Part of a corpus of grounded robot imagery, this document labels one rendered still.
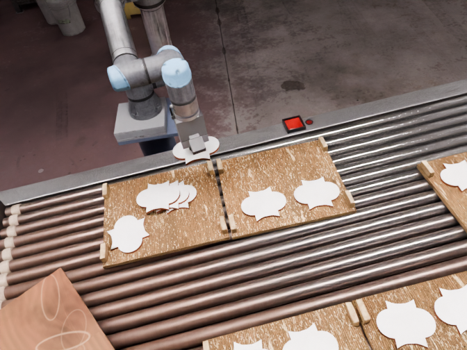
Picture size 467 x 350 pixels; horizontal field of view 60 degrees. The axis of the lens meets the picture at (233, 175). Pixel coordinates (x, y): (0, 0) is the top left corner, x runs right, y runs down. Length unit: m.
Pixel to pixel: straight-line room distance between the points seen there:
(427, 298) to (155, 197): 0.89
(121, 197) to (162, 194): 0.17
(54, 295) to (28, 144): 2.48
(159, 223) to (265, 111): 1.97
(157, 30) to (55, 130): 2.17
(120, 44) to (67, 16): 3.62
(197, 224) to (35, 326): 0.54
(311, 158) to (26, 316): 1.02
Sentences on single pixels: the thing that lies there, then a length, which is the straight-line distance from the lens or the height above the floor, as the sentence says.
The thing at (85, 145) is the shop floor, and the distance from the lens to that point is 3.35.
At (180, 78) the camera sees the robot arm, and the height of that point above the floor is 1.42.
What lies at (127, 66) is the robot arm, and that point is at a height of 1.42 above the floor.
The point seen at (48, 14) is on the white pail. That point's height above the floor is 0.13.
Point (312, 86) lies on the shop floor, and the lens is 3.44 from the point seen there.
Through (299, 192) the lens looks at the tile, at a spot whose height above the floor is 0.95.
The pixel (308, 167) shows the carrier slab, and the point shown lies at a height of 0.94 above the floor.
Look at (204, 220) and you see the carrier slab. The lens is 1.36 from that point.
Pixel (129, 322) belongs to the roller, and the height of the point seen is 0.91.
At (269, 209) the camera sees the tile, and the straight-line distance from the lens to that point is 1.34.
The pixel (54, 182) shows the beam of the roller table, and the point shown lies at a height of 0.92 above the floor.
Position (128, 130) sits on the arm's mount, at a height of 0.92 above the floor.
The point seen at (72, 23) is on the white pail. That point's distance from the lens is 4.92.
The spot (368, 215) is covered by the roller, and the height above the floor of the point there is 0.91.
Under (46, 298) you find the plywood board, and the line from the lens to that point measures 1.26.
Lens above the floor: 2.02
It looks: 47 degrees down
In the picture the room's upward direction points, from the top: 10 degrees counter-clockwise
